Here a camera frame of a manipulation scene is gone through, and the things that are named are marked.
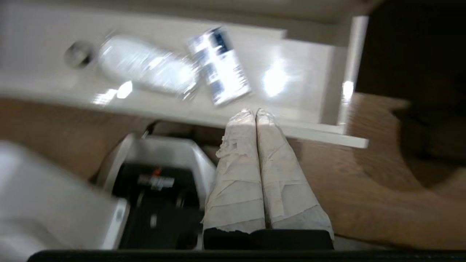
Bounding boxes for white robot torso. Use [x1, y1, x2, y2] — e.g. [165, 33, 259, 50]
[0, 140, 129, 262]

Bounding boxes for white blue printed tissue pack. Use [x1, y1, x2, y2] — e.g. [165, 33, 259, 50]
[186, 25, 253, 107]

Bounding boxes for white slippers in clear bag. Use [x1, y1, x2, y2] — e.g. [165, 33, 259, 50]
[96, 34, 201, 101]

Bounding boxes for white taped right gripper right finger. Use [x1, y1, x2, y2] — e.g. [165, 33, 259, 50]
[256, 108, 335, 241]

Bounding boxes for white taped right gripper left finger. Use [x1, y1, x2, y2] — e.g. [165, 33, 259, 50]
[202, 108, 266, 234]

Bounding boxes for glossy white drawer cabinet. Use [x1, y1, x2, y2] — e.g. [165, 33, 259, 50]
[0, 0, 386, 48]

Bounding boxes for silver black robot base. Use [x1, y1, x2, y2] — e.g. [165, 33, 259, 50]
[93, 132, 217, 251]

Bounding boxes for black ring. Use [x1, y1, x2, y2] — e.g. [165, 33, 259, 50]
[64, 39, 96, 70]

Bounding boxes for white cabinet drawer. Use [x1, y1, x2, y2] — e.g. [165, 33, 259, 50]
[0, 4, 370, 149]

